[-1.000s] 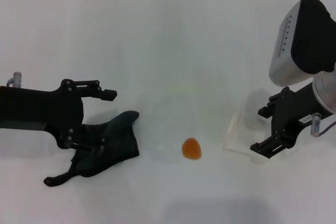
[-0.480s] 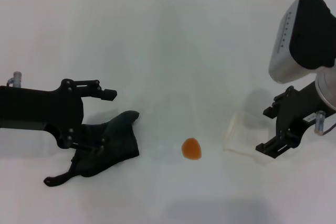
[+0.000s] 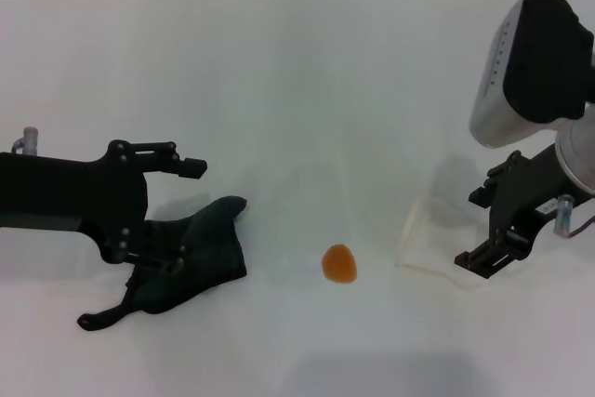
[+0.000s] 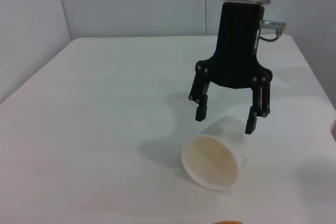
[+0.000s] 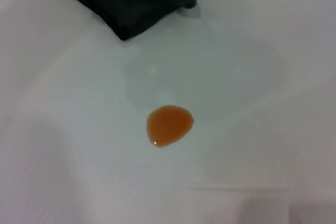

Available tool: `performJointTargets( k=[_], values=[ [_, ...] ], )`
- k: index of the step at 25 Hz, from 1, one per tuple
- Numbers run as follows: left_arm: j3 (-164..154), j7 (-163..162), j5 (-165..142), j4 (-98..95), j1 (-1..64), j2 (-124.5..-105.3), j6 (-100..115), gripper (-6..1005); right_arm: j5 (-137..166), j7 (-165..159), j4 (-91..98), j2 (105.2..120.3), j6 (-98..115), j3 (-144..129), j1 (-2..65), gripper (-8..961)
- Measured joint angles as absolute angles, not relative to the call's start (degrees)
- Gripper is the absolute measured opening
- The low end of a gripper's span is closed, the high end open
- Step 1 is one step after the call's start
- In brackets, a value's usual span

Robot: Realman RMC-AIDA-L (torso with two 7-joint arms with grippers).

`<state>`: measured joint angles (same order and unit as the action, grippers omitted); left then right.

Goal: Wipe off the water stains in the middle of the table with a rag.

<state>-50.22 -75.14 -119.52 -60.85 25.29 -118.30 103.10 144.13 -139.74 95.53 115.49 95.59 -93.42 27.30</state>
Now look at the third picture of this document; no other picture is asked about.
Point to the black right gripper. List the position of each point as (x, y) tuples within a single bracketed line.
[(525, 192)]

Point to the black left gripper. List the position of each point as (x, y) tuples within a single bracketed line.
[(70, 192)]

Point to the dark blue rag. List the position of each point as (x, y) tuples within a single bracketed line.
[(209, 243)]

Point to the white paper cup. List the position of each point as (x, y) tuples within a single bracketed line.
[(427, 243)]

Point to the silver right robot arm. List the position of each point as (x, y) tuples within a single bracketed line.
[(581, 155)]

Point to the small orange object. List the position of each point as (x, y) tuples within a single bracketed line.
[(340, 264)]

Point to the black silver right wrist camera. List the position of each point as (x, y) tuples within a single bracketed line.
[(534, 67)]

